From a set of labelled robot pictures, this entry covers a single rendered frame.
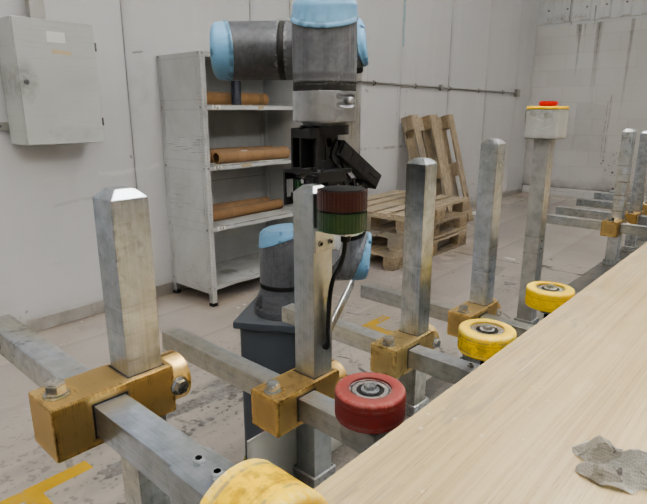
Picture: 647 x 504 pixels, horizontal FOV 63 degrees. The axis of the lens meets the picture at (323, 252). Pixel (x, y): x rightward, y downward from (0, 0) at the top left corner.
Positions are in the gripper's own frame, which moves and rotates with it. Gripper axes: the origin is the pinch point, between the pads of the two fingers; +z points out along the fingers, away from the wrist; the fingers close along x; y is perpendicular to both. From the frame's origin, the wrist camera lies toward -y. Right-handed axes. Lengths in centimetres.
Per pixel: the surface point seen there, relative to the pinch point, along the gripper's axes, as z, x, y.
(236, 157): 6, -220, -158
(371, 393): 8.4, 21.1, 17.7
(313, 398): 12.9, 11.7, 17.1
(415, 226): -4.3, 8.2, -10.3
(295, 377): 11.9, 7.5, 16.1
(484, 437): 8.9, 33.8, 16.3
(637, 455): 6.9, 46.0, 12.9
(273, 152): 4, -220, -190
